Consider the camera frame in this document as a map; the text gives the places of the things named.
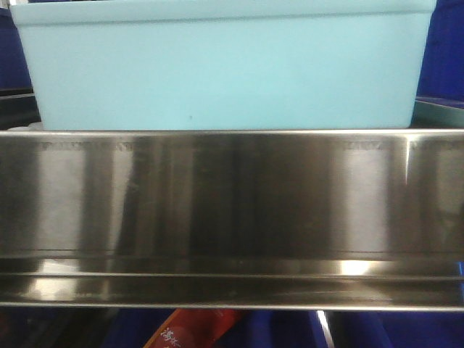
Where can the light blue plastic bin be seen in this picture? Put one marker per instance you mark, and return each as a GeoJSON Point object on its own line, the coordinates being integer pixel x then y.
{"type": "Point", "coordinates": [224, 65]}

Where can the dark blue lower bin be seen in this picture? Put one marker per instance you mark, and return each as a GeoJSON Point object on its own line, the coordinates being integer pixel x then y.
{"type": "Point", "coordinates": [278, 328]}

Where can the dark blue bin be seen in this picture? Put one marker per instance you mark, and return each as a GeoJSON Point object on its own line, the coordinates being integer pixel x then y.
{"type": "Point", "coordinates": [441, 74]}
{"type": "Point", "coordinates": [278, 328]}
{"type": "Point", "coordinates": [14, 70]}

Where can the dark blue bin right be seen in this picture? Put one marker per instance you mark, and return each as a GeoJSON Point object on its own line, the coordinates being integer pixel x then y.
{"type": "Point", "coordinates": [441, 74]}

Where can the dark blue bin left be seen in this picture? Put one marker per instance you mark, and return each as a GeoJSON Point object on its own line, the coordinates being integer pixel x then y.
{"type": "Point", "coordinates": [14, 70]}

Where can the red snack package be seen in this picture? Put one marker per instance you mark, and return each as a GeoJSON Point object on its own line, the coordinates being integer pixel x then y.
{"type": "Point", "coordinates": [194, 328]}

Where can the stainless steel shelf rail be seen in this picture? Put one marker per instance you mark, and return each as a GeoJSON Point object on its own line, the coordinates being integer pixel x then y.
{"type": "Point", "coordinates": [306, 219]}

